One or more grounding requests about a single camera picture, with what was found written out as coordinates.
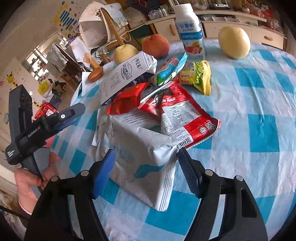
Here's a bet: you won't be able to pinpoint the blue white checkered tablecloth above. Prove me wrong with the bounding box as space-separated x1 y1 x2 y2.
49 38 296 241

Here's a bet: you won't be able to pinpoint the red gift boxes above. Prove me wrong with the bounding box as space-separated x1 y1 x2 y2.
34 102 58 120

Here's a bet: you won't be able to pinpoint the small yellow pear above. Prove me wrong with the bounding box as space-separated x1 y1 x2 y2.
113 44 138 65

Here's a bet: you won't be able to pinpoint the red snack bag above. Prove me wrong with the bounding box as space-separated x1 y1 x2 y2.
138 81 221 150

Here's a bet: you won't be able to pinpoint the person's left hand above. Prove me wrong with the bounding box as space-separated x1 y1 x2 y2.
15 152 60 215

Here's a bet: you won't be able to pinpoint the white yogurt drink bottle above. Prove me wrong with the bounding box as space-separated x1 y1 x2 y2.
173 4 206 61

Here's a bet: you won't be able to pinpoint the wooden chair with cushion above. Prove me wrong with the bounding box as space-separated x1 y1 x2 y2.
79 1 131 63

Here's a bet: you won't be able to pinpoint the blue white wrapper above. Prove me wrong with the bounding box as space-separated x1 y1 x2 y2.
149 53 188 86

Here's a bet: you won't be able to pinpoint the red orange apple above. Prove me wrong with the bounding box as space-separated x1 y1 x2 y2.
142 34 170 59

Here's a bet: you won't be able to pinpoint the white milk carton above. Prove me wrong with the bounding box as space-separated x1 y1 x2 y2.
99 51 157 105

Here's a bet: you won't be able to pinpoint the cream tv cabinet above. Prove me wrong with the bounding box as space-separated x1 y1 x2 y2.
130 10 287 50

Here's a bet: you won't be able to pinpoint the dark wooden chair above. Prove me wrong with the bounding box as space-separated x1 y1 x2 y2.
47 43 84 89

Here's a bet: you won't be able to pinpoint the red crumpled wrapper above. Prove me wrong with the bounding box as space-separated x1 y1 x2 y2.
106 82 149 115

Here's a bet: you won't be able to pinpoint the white grey foil bag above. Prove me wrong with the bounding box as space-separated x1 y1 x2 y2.
92 108 181 211

